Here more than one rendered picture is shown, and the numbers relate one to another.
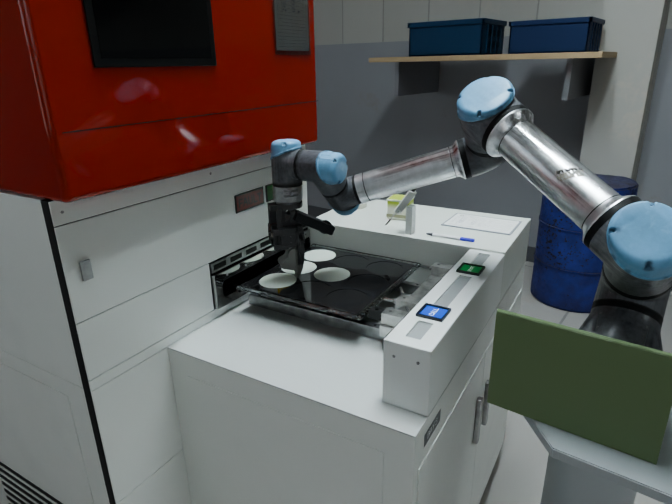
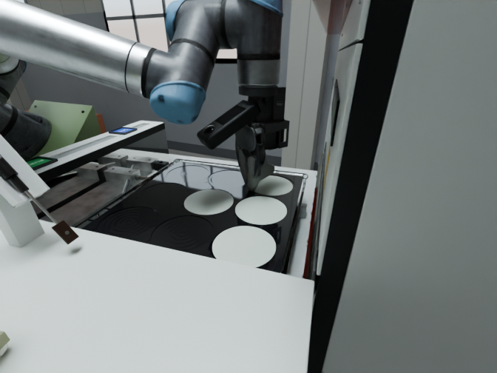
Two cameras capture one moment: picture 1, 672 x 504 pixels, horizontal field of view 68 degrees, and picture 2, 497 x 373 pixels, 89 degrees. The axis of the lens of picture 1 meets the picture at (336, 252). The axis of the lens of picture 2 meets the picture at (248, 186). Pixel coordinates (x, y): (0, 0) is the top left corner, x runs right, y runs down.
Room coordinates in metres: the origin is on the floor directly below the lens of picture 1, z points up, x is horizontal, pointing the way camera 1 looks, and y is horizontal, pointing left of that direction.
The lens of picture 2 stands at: (1.72, -0.02, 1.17)
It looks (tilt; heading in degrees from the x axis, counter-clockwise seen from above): 28 degrees down; 166
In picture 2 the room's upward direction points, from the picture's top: straight up
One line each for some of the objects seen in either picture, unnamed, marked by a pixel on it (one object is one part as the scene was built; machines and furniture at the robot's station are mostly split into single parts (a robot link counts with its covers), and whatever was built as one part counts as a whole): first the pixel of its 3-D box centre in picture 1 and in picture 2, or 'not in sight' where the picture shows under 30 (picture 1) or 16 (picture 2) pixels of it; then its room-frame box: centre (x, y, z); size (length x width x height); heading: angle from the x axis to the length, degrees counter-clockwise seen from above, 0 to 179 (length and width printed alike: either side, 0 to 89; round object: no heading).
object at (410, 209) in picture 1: (405, 210); (13, 192); (1.42, -0.21, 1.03); 0.06 x 0.04 x 0.13; 59
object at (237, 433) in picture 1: (377, 417); not in sight; (1.28, -0.12, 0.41); 0.96 x 0.64 x 0.82; 149
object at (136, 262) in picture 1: (216, 240); (333, 126); (1.22, 0.30, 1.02); 0.81 x 0.03 x 0.40; 149
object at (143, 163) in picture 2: (400, 318); (143, 163); (1.01, -0.14, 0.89); 0.08 x 0.03 x 0.03; 59
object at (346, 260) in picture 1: (331, 275); (209, 201); (1.27, 0.01, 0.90); 0.34 x 0.34 x 0.01; 59
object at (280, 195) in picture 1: (288, 193); (257, 73); (1.24, 0.12, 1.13); 0.08 x 0.08 x 0.05
